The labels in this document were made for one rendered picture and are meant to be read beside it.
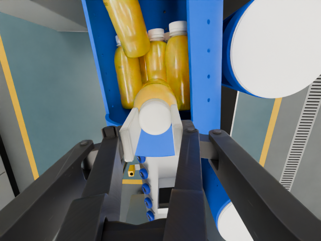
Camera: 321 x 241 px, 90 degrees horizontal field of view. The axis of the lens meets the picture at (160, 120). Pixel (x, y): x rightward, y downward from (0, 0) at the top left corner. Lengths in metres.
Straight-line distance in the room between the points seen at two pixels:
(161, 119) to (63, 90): 1.61
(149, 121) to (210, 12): 0.21
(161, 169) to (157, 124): 0.53
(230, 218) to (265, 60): 0.57
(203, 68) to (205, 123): 0.10
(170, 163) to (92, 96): 1.16
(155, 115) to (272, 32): 0.43
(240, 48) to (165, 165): 0.49
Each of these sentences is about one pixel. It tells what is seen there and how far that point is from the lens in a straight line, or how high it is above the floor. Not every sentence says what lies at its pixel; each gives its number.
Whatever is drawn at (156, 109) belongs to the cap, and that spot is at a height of 1.32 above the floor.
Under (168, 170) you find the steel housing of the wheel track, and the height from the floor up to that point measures 0.93.
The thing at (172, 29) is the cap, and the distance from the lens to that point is 0.39.
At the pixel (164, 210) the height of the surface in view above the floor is 1.08.
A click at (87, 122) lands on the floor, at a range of 1.75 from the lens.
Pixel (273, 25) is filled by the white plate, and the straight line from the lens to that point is 0.55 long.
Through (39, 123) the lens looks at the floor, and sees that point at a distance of 2.00.
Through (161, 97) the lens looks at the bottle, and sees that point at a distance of 0.21.
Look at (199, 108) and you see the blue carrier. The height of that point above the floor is 1.22.
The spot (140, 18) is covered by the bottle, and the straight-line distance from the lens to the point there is 0.39.
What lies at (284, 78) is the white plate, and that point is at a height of 1.04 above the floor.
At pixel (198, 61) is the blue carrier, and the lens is 0.29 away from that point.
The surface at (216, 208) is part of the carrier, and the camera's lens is 0.77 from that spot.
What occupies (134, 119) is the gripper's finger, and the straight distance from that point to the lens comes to 0.17.
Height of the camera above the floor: 1.50
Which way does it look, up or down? 71 degrees down
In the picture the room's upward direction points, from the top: 179 degrees counter-clockwise
